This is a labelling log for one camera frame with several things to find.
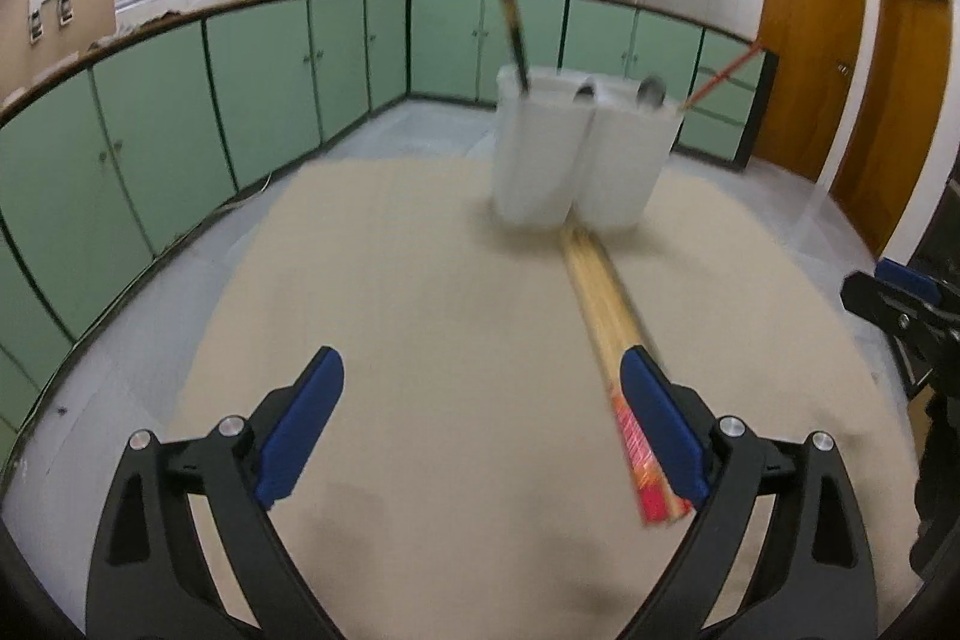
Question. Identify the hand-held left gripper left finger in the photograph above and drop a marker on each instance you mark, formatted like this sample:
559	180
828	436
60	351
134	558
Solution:
300	422

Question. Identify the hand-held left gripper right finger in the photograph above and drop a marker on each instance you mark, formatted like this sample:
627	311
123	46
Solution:
664	430

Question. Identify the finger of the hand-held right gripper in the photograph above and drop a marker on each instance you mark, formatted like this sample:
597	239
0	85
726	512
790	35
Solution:
870	299
909	281

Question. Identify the white double utensil holder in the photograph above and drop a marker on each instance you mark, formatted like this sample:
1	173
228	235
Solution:
540	160

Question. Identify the black glass cabinet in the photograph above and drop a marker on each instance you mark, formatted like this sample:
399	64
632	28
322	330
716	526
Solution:
941	235

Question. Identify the plain wooden door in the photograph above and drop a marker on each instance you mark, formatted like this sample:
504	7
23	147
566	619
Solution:
900	108

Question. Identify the red patterned chopstick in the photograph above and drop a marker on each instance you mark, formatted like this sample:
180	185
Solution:
720	78

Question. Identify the metal spoon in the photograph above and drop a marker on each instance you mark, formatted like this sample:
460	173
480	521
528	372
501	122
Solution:
651	91

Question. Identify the green lower kitchen cabinets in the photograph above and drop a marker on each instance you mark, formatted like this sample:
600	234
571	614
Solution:
150	130

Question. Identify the black chopstick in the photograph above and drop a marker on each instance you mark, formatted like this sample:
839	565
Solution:
516	36

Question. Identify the brown board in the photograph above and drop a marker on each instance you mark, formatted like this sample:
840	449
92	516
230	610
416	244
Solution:
90	10

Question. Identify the white bracket device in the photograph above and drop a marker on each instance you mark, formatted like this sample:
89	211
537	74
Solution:
52	6

